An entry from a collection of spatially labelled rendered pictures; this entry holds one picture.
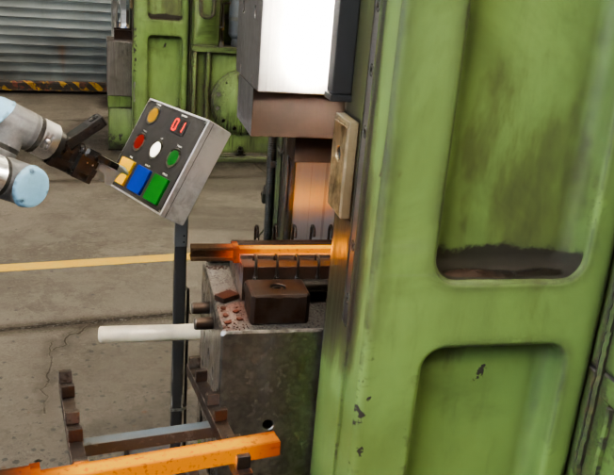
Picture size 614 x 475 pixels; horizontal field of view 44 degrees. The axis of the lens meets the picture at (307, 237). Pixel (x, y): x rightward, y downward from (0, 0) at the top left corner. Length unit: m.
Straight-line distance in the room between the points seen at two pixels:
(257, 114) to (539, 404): 0.77
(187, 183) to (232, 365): 0.65
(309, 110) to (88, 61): 8.08
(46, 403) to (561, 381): 2.06
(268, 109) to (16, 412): 1.82
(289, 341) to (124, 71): 5.30
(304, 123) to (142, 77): 4.93
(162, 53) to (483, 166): 5.32
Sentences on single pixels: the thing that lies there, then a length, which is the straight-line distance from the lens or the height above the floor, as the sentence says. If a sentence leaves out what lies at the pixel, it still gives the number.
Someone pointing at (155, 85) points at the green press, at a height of 0.60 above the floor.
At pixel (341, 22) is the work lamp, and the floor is 1.51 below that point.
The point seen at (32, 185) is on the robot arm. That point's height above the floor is 1.11.
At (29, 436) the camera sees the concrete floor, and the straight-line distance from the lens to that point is 2.88.
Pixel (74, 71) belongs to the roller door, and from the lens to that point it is 9.54.
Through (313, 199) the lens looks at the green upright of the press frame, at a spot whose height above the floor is 1.06.
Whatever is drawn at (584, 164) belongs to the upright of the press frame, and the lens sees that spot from 1.38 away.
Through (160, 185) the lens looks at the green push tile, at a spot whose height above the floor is 1.02.
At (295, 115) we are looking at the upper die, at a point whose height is 1.31.
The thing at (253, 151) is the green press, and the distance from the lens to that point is 6.61.
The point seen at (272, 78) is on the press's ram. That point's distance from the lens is 1.46.
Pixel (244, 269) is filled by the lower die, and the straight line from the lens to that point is 1.61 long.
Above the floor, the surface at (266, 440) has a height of 0.96.
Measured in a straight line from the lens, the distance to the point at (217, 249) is 1.65.
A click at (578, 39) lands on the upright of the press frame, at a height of 1.52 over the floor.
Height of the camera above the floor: 1.59
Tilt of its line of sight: 19 degrees down
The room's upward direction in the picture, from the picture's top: 5 degrees clockwise
